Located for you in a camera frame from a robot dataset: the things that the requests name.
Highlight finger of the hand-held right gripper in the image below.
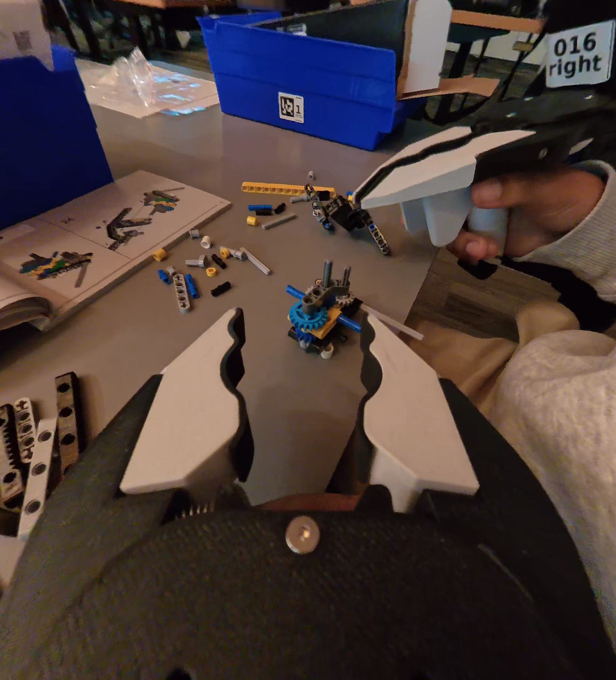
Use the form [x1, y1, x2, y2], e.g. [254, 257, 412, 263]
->
[359, 131, 536, 248]
[351, 126, 473, 207]

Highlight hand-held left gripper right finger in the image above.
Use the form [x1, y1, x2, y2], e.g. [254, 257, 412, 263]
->
[355, 313, 480, 513]

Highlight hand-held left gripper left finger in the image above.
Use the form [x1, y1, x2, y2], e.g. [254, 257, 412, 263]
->
[119, 307, 256, 503]

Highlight black lego frame assembly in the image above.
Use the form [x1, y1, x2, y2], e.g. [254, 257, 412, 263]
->
[304, 183, 392, 257]

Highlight lego gear assembly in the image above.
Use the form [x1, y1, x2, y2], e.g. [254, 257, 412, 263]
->
[286, 259, 364, 361]

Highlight light grey long lego axle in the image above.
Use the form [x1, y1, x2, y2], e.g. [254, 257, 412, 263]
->
[361, 304, 424, 341]

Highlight yellow long lego beam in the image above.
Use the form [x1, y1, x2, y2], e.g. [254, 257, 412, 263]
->
[241, 182, 336, 196]

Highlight pile of lego beams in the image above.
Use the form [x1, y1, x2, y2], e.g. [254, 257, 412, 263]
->
[0, 371, 86, 540]

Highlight lego instruction booklet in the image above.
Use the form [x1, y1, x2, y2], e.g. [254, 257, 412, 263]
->
[0, 170, 232, 351]

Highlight person's right hand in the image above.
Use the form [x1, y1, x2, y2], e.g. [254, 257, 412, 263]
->
[446, 169, 606, 264]

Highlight person's beige pants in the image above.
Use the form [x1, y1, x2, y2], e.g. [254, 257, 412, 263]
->
[406, 300, 580, 420]

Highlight cardboard box flap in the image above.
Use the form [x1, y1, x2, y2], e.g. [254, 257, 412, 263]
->
[395, 0, 500, 102]

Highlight blue plastic bin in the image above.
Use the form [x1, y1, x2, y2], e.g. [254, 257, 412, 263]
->
[197, 12, 428, 151]
[0, 45, 114, 242]

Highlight clear plastic bag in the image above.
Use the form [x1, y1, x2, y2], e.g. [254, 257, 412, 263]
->
[107, 47, 162, 109]
[77, 58, 221, 119]

